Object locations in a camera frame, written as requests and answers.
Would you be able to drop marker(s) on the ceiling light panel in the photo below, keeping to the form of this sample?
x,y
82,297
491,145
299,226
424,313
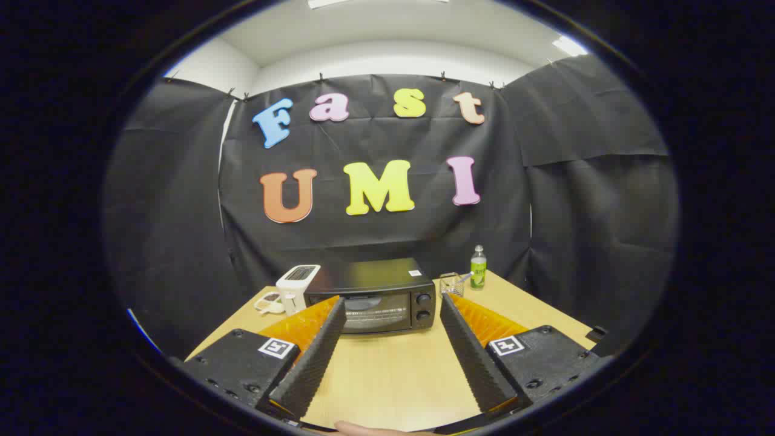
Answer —
x,y
330,3
569,46

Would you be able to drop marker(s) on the green drink bottle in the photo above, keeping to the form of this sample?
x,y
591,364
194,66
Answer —
x,y
478,269

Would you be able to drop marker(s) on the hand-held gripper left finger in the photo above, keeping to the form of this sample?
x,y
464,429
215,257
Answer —
x,y
315,363

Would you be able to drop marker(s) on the black toaster oven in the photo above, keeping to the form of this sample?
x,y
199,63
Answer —
x,y
369,275

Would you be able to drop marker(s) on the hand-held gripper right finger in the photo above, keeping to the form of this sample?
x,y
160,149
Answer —
x,y
475,357

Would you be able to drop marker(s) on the black table clamp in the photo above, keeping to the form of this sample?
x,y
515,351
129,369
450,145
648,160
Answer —
x,y
596,333

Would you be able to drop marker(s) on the black backdrop cloth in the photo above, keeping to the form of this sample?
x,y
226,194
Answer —
x,y
375,242

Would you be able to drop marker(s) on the white pop-up toaster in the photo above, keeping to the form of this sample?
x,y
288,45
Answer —
x,y
296,284

